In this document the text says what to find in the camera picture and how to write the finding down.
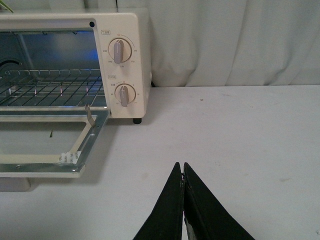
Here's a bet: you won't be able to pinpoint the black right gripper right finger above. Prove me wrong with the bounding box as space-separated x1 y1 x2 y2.
183 162 253 240

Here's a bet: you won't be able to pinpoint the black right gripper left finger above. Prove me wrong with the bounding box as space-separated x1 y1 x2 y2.
134 162 185 240

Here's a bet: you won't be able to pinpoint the oven glass door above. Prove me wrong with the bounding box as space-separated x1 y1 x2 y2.
0 109 109 178

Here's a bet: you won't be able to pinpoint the grey door handle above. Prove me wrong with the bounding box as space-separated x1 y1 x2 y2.
0 177 31 192

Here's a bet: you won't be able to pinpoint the cream toaster oven body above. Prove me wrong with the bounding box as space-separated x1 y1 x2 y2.
0 8 152 124

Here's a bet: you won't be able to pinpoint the lower timer knob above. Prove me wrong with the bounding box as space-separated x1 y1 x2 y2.
115 83 136 107

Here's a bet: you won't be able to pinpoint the white curtain backdrop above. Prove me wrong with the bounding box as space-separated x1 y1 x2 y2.
82 0 320 88

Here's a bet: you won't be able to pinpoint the upper temperature knob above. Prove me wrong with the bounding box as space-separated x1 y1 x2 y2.
108 38 132 64

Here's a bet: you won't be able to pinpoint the green plant leaves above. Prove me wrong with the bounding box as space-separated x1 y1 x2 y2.
0 0 13 13

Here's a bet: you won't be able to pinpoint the metal wire oven rack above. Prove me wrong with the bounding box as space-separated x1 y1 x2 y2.
0 69 107 111

